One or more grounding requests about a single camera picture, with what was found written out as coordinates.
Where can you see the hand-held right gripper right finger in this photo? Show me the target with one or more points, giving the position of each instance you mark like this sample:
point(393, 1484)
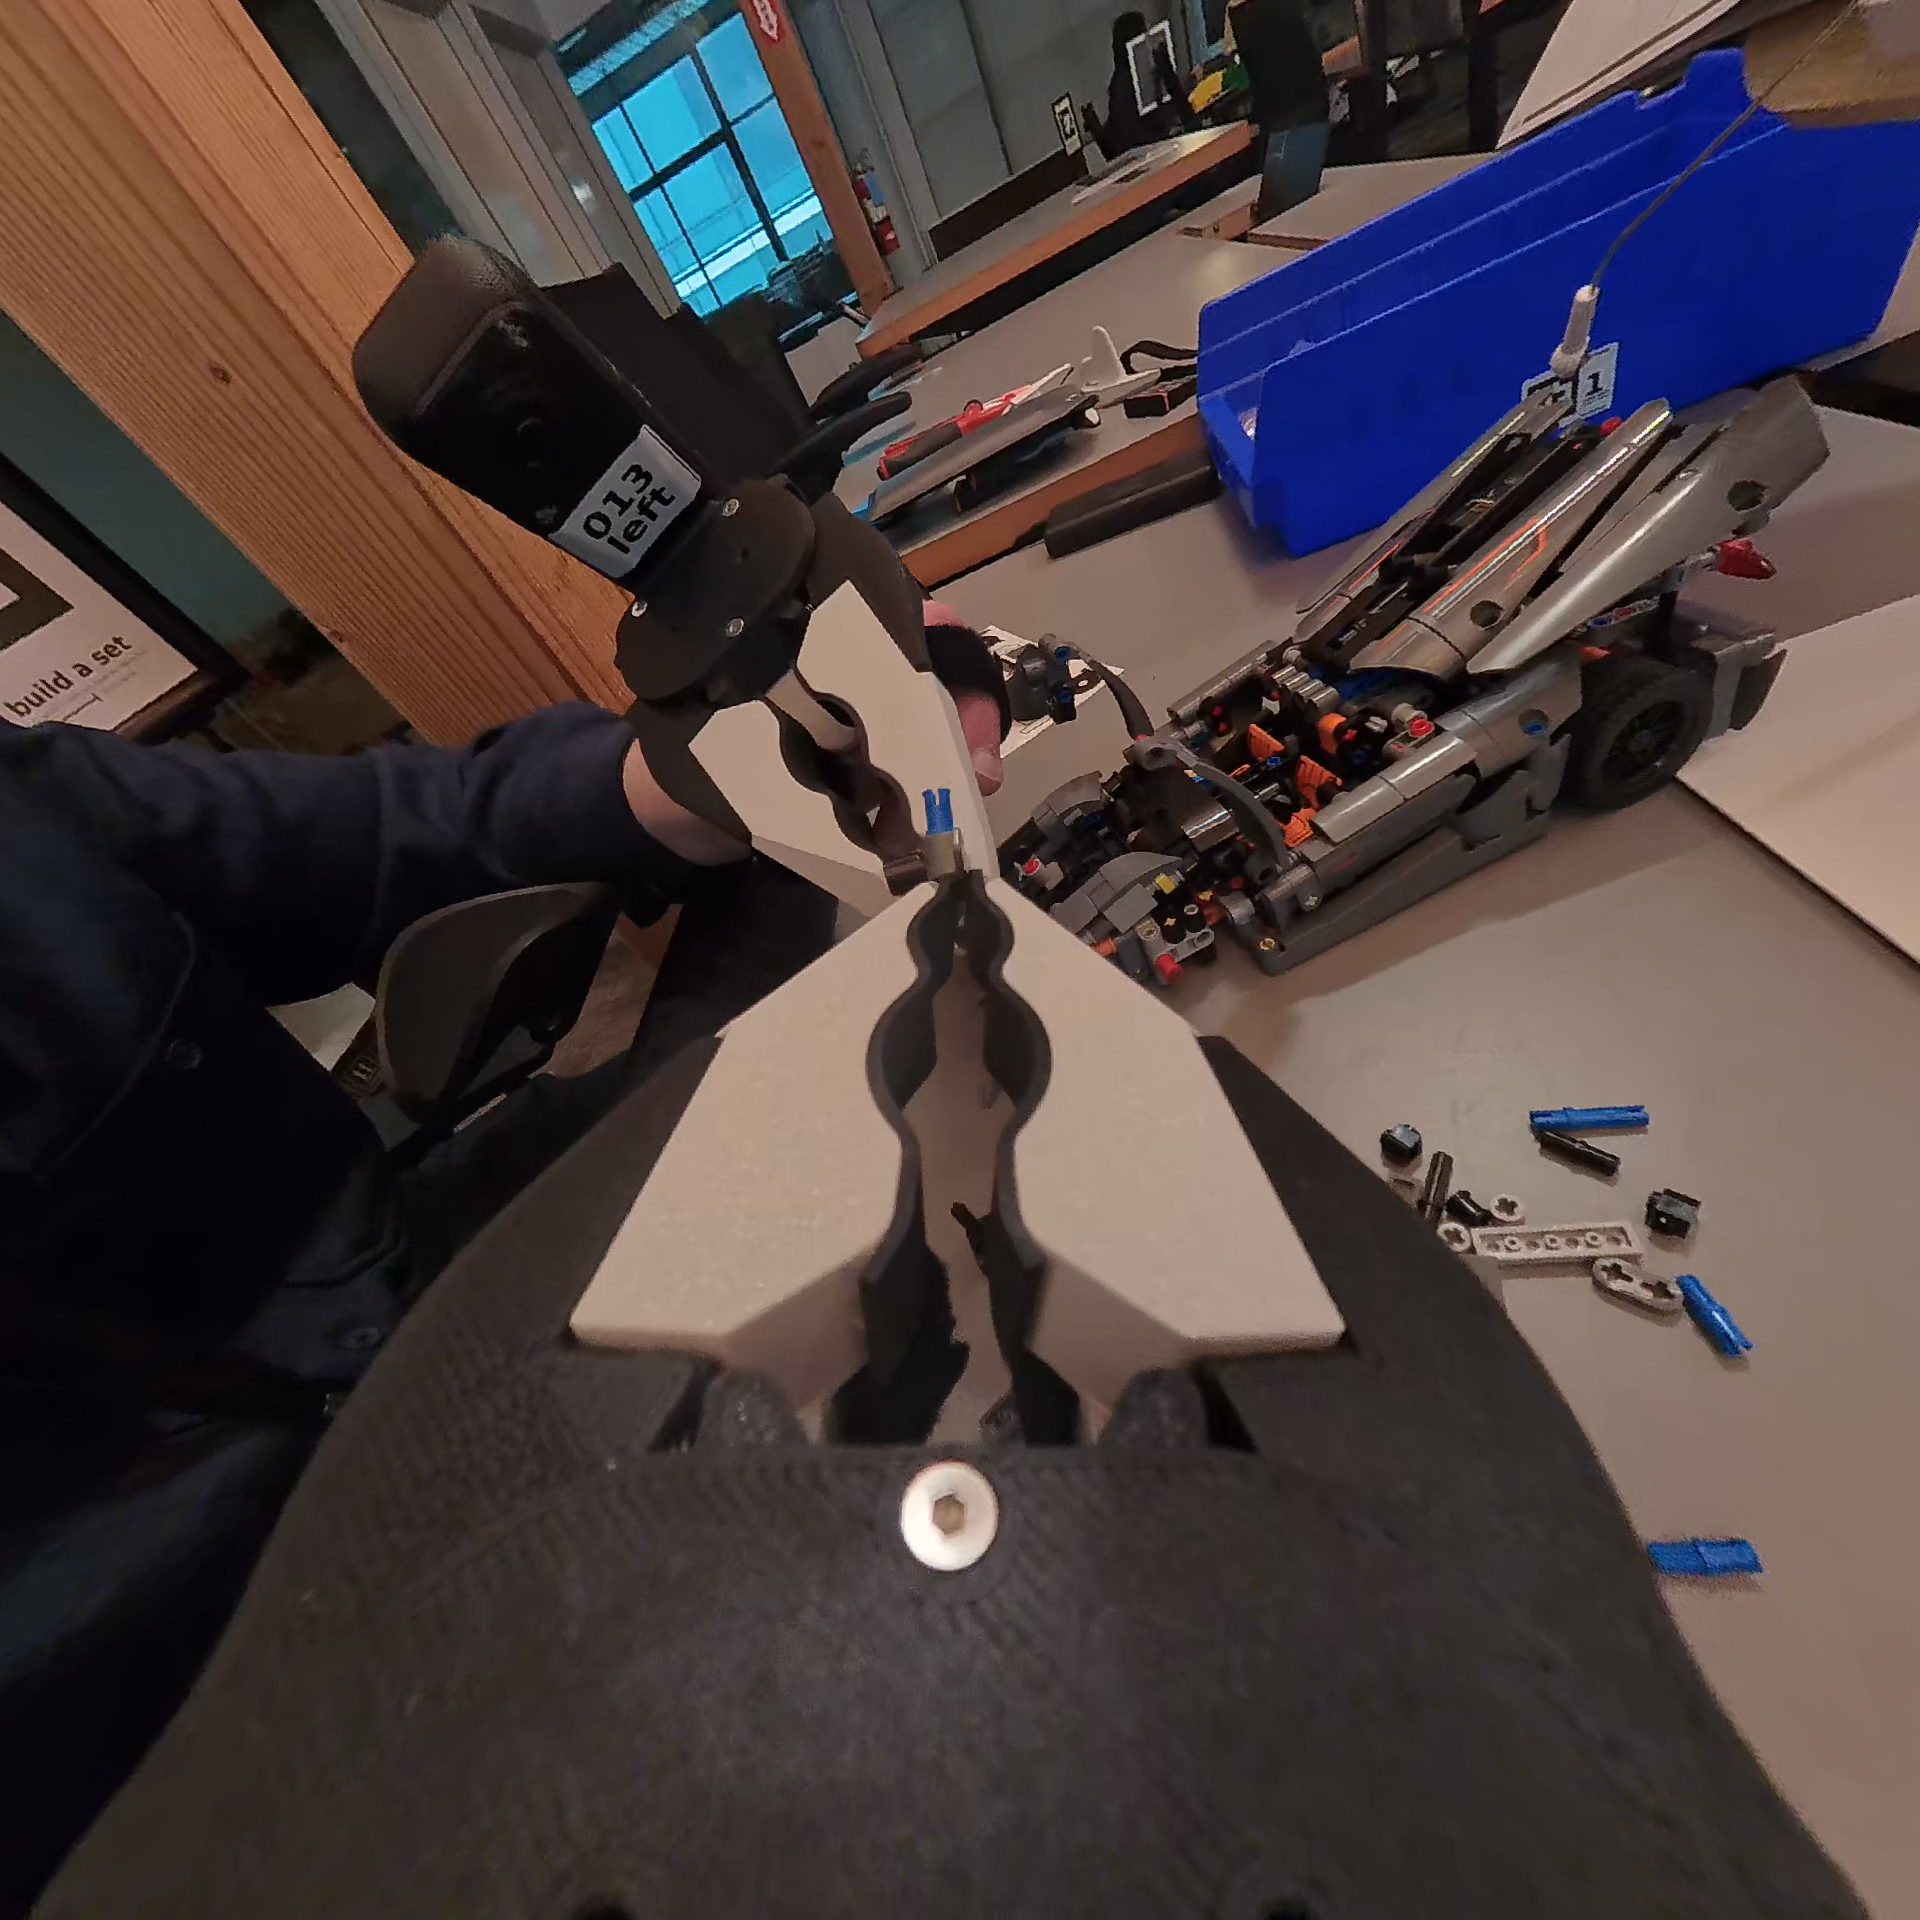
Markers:
point(1171, 1201)

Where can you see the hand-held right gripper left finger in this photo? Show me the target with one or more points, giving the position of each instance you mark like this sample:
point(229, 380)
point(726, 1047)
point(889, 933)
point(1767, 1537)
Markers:
point(721, 1201)

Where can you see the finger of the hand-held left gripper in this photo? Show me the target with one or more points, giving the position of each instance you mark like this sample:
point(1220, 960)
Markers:
point(901, 690)
point(758, 795)

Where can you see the blue lego pin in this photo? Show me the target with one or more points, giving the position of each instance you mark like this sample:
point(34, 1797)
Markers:
point(938, 809)

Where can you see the small grey lego connector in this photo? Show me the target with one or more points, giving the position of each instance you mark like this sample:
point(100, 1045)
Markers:
point(932, 863)

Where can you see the lego car model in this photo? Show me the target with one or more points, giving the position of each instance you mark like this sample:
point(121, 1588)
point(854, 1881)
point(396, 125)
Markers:
point(1425, 720)

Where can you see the scattered loose lego pieces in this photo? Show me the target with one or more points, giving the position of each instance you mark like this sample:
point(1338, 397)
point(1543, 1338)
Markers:
point(1559, 1242)

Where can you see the lego instruction booklet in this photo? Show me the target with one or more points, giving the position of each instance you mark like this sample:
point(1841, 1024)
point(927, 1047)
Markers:
point(1621, 37)

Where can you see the person's left hand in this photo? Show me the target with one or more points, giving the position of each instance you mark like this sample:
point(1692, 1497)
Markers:
point(669, 818)

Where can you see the toy space shuttle model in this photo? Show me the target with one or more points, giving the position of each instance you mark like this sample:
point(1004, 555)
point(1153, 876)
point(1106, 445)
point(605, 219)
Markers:
point(1004, 428)

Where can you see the black office chair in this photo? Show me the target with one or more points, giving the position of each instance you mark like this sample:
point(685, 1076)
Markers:
point(482, 991)

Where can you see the small black box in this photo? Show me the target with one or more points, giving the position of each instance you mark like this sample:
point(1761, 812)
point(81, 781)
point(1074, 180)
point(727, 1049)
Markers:
point(1157, 400)

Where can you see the fire extinguisher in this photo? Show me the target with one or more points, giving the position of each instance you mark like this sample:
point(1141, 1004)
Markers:
point(874, 202)

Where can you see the window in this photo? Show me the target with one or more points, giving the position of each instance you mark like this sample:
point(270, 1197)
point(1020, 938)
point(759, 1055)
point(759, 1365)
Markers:
point(706, 164)

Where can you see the wooden desk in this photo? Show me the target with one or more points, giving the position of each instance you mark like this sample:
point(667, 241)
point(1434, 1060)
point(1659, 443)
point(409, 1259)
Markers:
point(1050, 241)

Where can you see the red hanging sign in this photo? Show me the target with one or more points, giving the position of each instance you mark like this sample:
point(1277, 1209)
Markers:
point(770, 15)

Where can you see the person's dark clothing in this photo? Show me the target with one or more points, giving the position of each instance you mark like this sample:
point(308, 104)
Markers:
point(121, 1201)

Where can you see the blue storage bin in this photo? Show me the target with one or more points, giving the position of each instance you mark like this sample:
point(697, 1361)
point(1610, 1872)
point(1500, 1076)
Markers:
point(1425, 375)

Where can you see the framed printed sign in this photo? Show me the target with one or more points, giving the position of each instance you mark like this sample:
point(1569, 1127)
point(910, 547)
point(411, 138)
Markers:
point(77, 645)

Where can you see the laptop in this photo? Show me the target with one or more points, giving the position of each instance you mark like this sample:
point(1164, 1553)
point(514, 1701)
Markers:
point(1293, 171)

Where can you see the white printed tag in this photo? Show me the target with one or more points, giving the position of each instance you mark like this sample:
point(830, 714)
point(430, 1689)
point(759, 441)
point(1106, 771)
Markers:
point(1594, 381)

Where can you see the white book stand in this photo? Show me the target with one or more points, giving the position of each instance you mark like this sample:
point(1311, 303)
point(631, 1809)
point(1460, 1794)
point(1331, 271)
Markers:
point(1829, 780)

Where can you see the narrow wooden post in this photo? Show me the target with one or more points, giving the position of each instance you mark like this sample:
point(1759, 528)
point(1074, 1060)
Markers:
point(826, 148)

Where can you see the wide wooden post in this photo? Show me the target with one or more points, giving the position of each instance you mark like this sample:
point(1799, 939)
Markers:
point(225, 299)

